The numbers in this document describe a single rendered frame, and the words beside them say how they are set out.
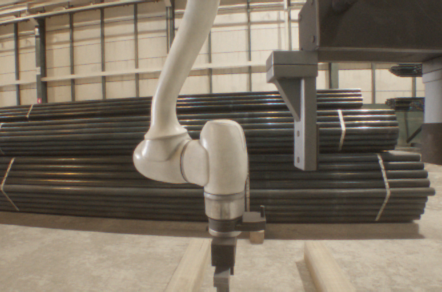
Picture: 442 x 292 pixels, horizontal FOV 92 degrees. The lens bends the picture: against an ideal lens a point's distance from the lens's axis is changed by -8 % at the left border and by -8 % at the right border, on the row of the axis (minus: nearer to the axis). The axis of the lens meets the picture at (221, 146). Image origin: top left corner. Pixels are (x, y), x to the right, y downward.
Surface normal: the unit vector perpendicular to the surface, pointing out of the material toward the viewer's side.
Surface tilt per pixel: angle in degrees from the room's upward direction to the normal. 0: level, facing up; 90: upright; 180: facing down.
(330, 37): 90
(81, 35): 90
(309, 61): 90
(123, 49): 90
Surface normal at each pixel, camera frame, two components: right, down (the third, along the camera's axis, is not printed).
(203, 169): -0.50, 0.11
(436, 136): -1.00, 0.03
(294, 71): 0.00, 0.07
